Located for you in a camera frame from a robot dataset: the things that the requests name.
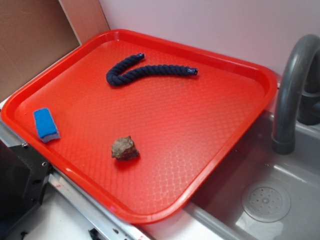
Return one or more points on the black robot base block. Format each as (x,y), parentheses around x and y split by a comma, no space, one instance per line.
(23,177)

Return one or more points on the brown rock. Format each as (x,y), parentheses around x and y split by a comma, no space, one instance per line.
(124,149)

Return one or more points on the red plastic tray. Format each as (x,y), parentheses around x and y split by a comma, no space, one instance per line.
(184,108)

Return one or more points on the grey plastic sink basin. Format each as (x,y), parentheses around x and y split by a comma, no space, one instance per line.
(218,202)

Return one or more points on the blue sponge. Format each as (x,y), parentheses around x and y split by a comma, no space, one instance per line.
(45,125)

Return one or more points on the grey sink drain strainer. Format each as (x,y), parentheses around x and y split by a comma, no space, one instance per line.
(266,202)

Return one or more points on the grey plastic faucet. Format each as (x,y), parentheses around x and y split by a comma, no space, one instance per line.
(299,94)

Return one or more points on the brown cardboard panel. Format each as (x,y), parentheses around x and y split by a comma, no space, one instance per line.
(34,34)

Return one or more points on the aluminium frame rail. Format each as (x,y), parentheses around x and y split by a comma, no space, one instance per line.
(61,211)

